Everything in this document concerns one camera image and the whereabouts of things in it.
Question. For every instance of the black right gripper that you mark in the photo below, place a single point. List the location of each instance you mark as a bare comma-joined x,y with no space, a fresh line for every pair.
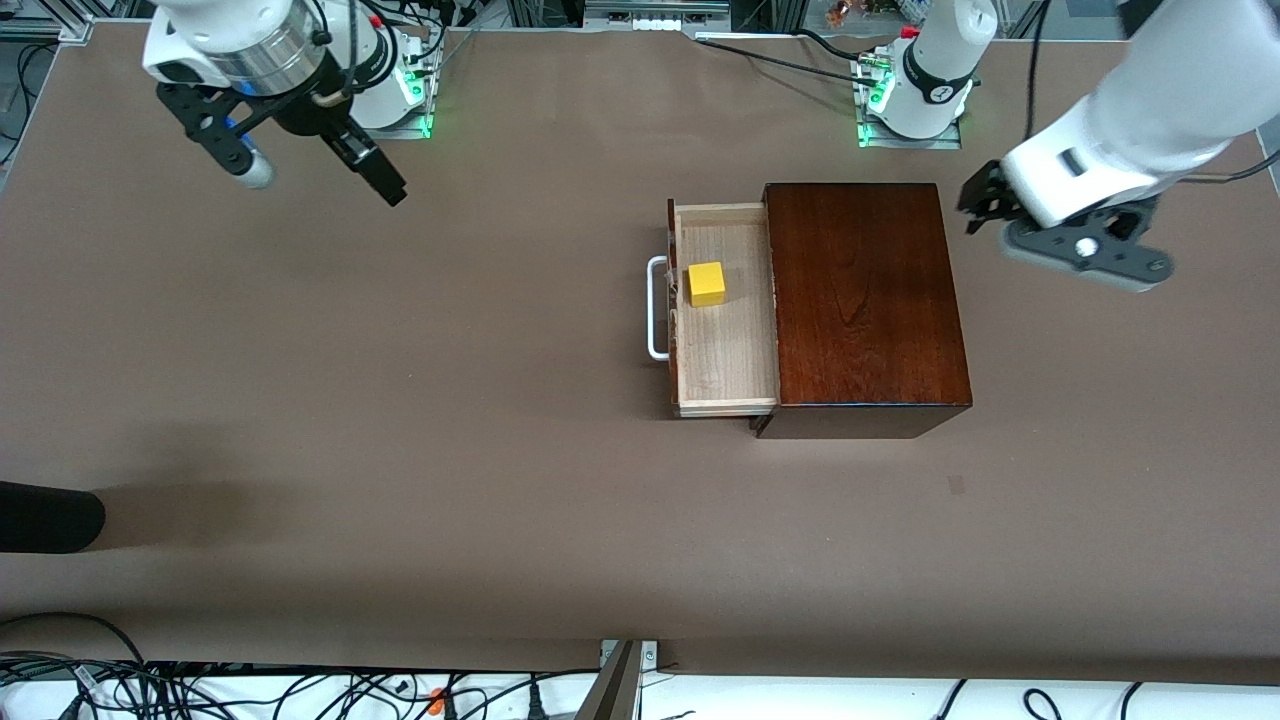
310,115

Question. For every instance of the yellow cube block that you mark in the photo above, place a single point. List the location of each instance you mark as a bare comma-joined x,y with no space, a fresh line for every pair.
706,285

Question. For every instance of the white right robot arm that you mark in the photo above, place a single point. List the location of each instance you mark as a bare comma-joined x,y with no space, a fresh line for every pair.
250,45

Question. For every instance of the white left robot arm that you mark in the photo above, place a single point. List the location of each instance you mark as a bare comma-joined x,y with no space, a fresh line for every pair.
1150,110

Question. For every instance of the white connector block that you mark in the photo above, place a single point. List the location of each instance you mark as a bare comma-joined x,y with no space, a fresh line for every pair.
655,24

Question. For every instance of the dark wooden cabinet box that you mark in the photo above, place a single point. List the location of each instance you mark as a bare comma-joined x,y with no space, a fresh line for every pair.
860,300

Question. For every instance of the large table cover sheet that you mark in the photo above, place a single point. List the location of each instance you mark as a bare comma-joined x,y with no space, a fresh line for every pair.
400,400

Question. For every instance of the copper coloured object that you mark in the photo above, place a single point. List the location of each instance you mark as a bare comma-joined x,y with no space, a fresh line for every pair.
838,12

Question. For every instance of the black rounded object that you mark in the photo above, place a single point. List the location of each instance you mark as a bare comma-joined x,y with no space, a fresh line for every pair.
50,517

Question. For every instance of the orange plug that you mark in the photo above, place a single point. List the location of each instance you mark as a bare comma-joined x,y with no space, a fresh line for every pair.
437,700

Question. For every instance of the grey metal strut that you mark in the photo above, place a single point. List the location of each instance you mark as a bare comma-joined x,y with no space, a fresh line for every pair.
615,690

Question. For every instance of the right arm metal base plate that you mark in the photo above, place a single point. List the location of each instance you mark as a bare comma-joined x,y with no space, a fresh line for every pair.
400,132

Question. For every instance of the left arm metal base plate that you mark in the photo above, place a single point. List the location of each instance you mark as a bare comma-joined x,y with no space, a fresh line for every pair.
910,143

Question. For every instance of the grey metal rail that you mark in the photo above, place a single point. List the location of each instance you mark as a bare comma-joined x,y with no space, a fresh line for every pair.
700,8

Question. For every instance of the aluminium frame profile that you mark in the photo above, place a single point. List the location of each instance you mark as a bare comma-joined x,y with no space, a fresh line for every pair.
60,28

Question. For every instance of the small metal bracket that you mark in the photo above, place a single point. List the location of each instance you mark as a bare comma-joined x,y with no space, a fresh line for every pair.
650,655

